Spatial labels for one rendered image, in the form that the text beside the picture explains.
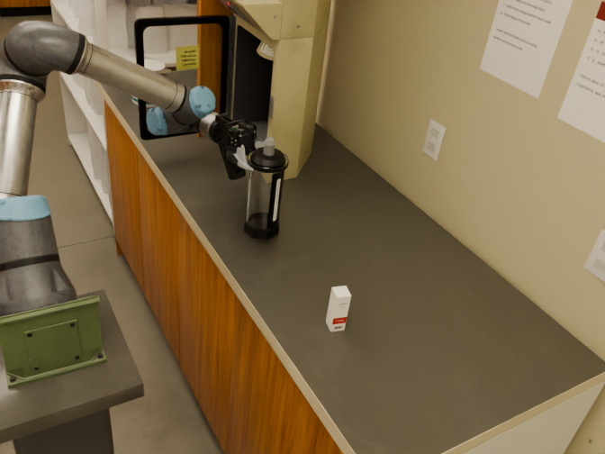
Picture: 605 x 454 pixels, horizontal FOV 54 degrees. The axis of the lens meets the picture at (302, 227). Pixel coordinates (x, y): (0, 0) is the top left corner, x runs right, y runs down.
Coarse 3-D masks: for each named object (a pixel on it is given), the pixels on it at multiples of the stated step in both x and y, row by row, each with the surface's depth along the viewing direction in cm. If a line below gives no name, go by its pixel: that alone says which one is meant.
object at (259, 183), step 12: (264, 168) 150; (276, 168) 151; (252, 180) 155; (264, 180) 153; (252, 192) 156; (264, 192) 155; (252, 204) 158; (264, 204) 157; (252, 216) 160; (264, 216) 159; (264, 228) 161
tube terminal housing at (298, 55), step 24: (288, 0) 162; (312, 0) 166; (240, 24) 188; (288, 24) 167; (312, 24) 170; (288, 48) 171; (312, 48) 176; (288, 72) 175; (312, 72) 184; (288, 96) 180; (312, 96) 193; (288, 120) 185; (312, 120) 203; (288, 144) 190; (288, 168) 196
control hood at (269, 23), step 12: (228, 0) 170; (240, 0) 160; (252, 0) 161; (264, 0) 163; (276, 0) 164; (252, 12) 159; (264, 12) 161; (276, 12) 163; (264, 24) 163; (276, 24) 165; (276, 36) 167
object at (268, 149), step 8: (264, 144) 152; (272, 144) 151; (256, 152) 153; (264, 152) 153; (272, 152) 152; (280, 152) 155; (256, 160) 151; (264, 160) 151; (272, 160) 151; (280, 160) 152
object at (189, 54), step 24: (192, 24) 185; (216, 24) 189; (144, 48) 182; (168, 48) 185; (192, 48) 189; (216, 48) 193; (168, 72) 190; (192, 72) 194; (216, 72) 198; (216, 96) 203
